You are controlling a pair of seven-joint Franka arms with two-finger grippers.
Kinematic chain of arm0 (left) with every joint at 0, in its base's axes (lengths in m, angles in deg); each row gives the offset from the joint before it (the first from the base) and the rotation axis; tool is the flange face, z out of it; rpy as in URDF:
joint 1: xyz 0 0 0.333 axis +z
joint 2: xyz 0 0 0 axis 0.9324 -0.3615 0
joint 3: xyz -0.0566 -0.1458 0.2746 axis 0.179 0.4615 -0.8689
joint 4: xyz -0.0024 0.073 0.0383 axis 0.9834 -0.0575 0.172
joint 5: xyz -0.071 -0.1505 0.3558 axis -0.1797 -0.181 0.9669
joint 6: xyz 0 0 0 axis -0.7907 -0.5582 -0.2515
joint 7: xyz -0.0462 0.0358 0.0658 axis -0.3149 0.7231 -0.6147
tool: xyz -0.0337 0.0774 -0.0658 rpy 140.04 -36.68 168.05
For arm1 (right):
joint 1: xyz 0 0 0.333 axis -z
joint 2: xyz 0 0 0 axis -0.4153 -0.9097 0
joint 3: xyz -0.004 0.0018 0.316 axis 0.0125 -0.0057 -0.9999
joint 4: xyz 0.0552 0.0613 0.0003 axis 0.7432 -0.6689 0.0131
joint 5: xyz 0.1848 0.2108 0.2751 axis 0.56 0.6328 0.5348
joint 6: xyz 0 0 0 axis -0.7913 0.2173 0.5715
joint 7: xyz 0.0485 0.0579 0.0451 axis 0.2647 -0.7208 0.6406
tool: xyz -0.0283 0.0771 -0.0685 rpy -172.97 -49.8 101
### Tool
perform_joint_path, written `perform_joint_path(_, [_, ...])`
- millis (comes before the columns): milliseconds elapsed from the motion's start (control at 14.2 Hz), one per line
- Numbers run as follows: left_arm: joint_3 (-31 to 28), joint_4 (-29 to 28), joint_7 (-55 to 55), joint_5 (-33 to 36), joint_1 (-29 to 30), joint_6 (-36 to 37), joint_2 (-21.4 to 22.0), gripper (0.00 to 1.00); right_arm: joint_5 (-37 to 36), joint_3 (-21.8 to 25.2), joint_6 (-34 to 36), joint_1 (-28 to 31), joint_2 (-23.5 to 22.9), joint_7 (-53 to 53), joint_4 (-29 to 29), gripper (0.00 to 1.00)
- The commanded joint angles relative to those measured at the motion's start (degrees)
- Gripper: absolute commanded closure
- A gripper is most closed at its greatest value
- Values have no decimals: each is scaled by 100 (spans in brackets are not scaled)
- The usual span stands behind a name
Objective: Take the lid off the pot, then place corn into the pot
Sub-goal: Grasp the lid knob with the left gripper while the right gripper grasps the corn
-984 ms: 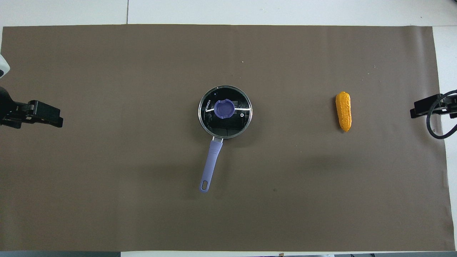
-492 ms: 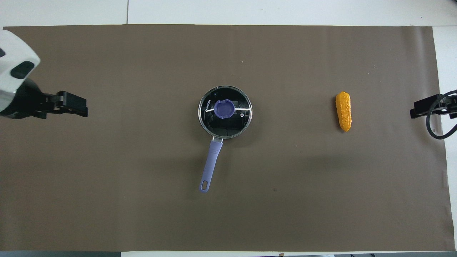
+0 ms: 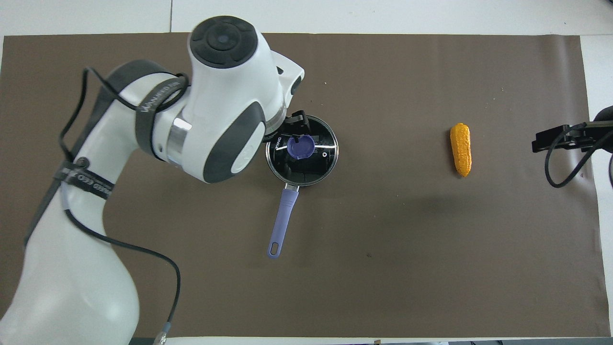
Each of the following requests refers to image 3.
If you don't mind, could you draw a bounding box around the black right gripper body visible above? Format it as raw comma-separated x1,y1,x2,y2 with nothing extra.
585,107,613,155

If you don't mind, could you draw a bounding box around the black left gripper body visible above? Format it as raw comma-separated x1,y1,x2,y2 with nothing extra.
275,111,313,144

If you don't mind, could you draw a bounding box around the glass lid with purple knob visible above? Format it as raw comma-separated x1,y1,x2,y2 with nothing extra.
266,115,339,186

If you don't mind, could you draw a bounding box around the yellow toy corn cob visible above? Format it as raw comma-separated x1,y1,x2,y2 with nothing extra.
449,123,473,178

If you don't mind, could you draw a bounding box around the brown paper table mat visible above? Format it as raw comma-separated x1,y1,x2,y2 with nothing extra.
0,33,612,339

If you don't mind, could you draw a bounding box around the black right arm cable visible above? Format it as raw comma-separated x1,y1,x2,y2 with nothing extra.
545,126,613,189

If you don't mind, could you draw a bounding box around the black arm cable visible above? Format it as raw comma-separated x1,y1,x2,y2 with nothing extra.
58,67,190,345
545,126,613,189

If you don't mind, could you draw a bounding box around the dark pot with purple handle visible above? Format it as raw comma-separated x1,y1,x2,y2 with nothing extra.
265,115,340,260

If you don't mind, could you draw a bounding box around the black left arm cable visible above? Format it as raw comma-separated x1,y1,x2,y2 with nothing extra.
58,67,190,345

